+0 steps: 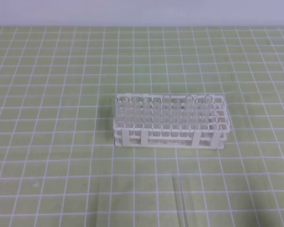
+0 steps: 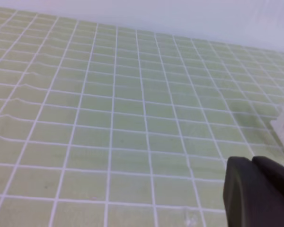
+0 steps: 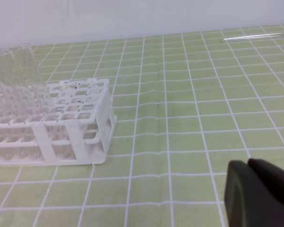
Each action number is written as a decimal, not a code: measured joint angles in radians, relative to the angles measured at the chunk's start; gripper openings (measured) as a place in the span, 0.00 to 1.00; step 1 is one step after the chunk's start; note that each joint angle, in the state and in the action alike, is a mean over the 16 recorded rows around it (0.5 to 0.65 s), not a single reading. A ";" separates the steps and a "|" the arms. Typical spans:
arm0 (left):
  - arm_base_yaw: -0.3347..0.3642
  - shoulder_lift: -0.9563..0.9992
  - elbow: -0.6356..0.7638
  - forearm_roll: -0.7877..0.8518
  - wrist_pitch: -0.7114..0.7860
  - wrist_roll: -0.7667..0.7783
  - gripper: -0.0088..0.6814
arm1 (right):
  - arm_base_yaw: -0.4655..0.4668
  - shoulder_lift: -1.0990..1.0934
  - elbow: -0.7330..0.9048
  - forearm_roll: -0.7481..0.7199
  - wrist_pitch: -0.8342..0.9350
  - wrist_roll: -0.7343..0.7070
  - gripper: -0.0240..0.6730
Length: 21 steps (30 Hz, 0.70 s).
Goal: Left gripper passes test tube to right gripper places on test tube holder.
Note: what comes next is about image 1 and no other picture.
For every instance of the white test tube rack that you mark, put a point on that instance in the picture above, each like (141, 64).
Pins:
(138, 123)

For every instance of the clear test tube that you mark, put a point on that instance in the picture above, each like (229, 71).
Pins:
(180, 201)
(187, 112)
(207, 110)
(166, 111)
(197, 112)
(176, 117)

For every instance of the green checkered tablecloth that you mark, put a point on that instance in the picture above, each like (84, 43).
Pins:
(59, 166)

